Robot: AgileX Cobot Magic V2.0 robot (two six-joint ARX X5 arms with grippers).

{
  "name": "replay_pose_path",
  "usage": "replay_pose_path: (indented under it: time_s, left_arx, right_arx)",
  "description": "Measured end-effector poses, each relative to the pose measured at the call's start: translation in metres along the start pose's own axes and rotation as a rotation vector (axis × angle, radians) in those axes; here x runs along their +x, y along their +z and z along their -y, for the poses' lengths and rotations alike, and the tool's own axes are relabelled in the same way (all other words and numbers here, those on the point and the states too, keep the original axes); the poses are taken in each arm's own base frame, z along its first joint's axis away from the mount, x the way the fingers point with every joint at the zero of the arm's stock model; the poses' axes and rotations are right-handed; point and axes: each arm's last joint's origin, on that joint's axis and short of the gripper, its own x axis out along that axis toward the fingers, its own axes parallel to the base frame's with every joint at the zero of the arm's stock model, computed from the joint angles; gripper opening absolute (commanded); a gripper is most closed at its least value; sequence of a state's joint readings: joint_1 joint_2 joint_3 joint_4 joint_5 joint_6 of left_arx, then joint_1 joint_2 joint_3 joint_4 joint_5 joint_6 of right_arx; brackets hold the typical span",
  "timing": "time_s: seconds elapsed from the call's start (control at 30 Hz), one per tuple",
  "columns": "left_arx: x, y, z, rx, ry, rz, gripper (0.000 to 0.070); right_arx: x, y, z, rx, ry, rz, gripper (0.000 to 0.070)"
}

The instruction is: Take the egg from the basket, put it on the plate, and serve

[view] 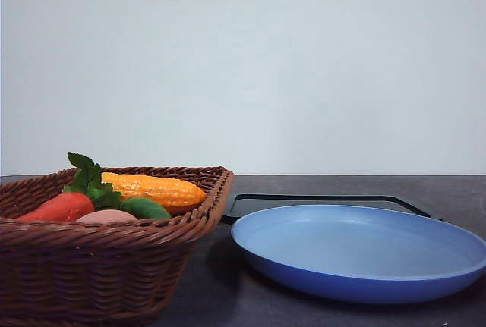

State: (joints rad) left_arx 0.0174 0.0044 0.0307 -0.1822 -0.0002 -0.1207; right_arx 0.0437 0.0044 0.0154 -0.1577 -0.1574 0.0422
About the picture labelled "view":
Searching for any blue round plate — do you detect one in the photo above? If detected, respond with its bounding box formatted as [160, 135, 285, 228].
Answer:
[231, 205, 486, 303]

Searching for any pink-brown egg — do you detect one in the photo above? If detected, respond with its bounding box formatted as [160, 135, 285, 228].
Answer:
[76, 209, 139, 225]

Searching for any brown wicker basket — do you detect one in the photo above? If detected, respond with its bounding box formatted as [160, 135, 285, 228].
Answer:
[0, 166, 235, 327]

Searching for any black rectangular tray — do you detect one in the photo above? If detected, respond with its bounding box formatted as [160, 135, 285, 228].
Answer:
[222, 194, 441, 225]

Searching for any yellow plastic corn cob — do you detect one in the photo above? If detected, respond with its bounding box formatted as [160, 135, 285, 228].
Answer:
[102, 172, 207, 210]

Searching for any green plastic pepper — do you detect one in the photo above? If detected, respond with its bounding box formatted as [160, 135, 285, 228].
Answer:
[121, 197, 172, 219]

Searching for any orange plastic carrot with leaves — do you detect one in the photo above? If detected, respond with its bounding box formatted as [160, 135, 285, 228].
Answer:
[17, 152, 122, 222]

